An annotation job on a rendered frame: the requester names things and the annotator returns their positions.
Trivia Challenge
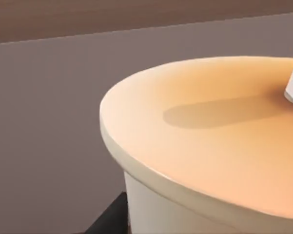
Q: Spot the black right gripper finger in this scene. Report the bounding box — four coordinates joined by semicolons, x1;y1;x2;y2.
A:
84;191;129;234

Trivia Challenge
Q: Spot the white cup with straw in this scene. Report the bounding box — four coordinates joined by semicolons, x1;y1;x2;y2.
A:
99;45;293;234

